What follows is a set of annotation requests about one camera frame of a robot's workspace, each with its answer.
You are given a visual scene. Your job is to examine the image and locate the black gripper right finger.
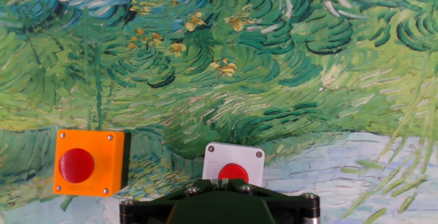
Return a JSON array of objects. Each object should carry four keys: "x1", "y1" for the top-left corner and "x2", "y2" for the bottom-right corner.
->
[{"x1": 220, "y1": 178, "x2": 321, "y2": 224}]

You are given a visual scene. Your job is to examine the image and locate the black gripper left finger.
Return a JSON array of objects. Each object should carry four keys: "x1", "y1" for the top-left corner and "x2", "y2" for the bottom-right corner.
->
[{"x1": 119, "y1": 178, "x2": 221, "y2": 224}]

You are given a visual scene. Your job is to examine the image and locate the orange box red mushroom button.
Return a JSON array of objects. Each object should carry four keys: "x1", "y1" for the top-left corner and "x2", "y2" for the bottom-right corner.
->
[{"x1": 53, "y1": 129, "x2": 132, "y2": 197}]

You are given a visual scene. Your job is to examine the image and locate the white black box red button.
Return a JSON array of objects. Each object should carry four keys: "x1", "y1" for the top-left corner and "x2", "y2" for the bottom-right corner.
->
[{"x1": 201, "y1": 141, "x2": 266, "y2": 188}]

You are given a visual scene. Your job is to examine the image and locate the green blue painting print cloth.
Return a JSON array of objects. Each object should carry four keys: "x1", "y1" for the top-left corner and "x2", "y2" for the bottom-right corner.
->
[{"x1": 0, "y1": 0, "x2": 438, "y2": 224}]

